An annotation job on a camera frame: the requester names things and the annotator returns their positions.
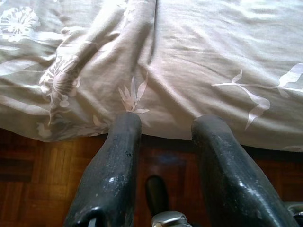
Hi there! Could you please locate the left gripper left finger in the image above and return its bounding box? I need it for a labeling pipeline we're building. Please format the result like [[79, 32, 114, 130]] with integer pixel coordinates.
[[63, 111, 143, 227]]

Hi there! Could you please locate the black robot left foot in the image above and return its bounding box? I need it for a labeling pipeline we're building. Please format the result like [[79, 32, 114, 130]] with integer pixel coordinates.
[[144, 175, 170, 215]]

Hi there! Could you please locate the silver robot left leg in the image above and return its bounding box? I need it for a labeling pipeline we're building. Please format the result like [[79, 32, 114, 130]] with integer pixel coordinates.
[[151, 210, 189, 227]]

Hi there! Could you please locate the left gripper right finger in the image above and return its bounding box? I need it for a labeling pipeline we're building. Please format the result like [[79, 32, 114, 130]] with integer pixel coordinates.
[[191, 115, 299, 227]]

